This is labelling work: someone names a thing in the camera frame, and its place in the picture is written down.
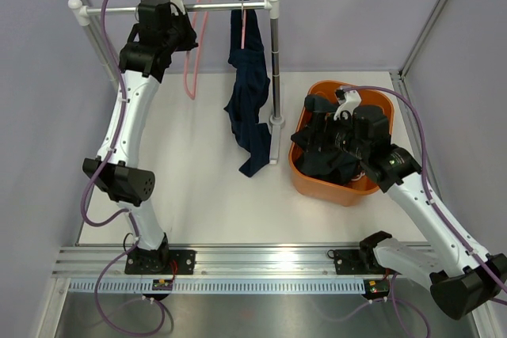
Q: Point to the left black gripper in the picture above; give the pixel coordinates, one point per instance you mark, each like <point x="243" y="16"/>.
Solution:
<point x="181" y="19"/>

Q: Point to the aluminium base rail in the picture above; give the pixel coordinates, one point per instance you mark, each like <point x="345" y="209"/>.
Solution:
<point x="235" y="261"/>

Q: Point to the white slotted cable duct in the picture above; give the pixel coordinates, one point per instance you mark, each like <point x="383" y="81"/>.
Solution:
<point x="219" y="286"/>

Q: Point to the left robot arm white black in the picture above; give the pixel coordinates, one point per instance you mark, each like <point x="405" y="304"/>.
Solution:
<point x="115" y="169"/>

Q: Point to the black shorts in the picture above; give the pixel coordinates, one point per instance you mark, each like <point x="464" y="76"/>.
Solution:
<point x="334" y="167"/>

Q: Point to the silver clothes rack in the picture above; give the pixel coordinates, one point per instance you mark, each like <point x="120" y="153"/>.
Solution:
<point x="83" y="14"/>

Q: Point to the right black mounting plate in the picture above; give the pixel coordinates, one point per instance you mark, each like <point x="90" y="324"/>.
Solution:
<point x="351" y="262"/>

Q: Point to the black mounting plate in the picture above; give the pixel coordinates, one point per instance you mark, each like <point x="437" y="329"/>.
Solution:
<point x="351" y="262"/>
<point x="178" y="262"/>

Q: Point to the navy blue shorts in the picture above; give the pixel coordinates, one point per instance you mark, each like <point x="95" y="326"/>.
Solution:
<point x="250" y="93"/>

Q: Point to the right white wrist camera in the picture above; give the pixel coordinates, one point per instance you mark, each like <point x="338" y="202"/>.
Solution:
<point x="348" y="100"/>

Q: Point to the orange plastic basket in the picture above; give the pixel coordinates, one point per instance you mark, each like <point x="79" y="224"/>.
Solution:
<point x="353" y="192"/>

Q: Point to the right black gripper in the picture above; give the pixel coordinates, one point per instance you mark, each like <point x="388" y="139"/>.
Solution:
<point x="330" y="124"/>

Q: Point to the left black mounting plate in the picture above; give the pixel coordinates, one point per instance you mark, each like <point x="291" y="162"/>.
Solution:
<point x="178" y="262"/>

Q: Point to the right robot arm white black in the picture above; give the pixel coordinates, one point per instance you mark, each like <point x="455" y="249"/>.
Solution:
<point x="464" y="274"/>

